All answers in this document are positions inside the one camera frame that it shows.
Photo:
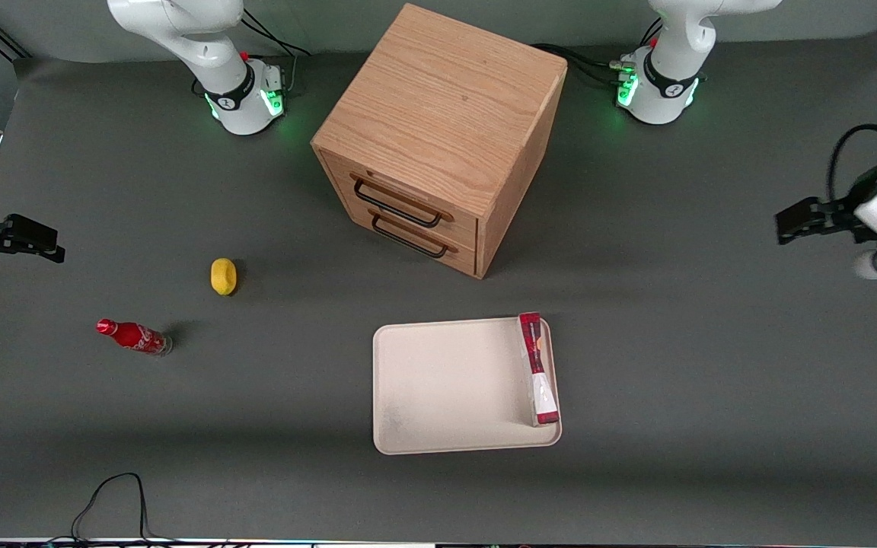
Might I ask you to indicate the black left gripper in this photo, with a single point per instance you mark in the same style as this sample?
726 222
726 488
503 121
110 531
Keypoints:
846 207

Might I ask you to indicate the red cookie box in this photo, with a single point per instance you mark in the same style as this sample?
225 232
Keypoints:
537 380

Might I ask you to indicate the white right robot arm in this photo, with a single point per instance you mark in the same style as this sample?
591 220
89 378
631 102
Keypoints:
202 46

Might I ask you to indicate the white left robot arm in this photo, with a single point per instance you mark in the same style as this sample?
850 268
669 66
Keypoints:
671 76

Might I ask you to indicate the beige plastic tray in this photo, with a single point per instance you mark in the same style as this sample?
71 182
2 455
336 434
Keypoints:
446 384

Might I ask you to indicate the red cola bottle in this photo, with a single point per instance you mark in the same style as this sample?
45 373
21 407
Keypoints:
134 336

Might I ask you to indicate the yellow lemon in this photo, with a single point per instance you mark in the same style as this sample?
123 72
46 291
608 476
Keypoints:
223 276

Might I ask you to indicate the wooden drawer front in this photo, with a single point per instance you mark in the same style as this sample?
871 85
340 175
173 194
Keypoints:
461 228
463 257

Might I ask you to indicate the wooden drawer cabinet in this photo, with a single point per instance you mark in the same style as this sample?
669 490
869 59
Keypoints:
446 106

